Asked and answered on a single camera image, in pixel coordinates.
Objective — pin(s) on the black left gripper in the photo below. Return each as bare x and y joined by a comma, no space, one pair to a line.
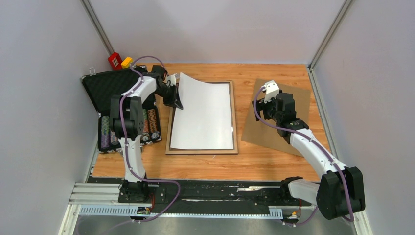
174,98

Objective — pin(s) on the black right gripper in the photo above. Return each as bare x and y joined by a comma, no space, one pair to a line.
261,105

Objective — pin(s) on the sunflower photo print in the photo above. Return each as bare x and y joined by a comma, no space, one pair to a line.
205,121

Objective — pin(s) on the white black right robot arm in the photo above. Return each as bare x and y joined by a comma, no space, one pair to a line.
340,192

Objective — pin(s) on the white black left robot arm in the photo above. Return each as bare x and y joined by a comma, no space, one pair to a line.
127,122

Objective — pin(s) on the brown cardboard backing board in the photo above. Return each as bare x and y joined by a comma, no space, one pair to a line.
257,133

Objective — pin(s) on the brown orange chip stack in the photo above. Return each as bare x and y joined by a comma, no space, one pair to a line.
152,119

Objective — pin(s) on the green red chip stack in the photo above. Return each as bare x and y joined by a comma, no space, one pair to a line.
145,135

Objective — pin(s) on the yellow toy block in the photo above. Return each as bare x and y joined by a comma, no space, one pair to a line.
128,62

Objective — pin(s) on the green purple chip stack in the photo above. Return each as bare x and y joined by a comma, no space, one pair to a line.
105,132

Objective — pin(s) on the red toy house block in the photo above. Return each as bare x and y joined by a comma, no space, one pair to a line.
115,61

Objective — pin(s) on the black poker chip case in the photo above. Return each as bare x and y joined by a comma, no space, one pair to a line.
101,87

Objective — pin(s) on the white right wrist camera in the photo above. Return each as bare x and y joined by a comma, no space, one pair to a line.
271,90

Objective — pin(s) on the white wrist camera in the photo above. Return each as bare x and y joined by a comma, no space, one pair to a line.
271,90
171,80

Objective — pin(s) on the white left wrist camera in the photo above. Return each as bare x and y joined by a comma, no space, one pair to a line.
171,80

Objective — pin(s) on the wooden picture frame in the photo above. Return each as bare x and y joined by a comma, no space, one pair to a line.
173,151

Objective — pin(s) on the aluminium rail frame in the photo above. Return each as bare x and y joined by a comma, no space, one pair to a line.
101,200

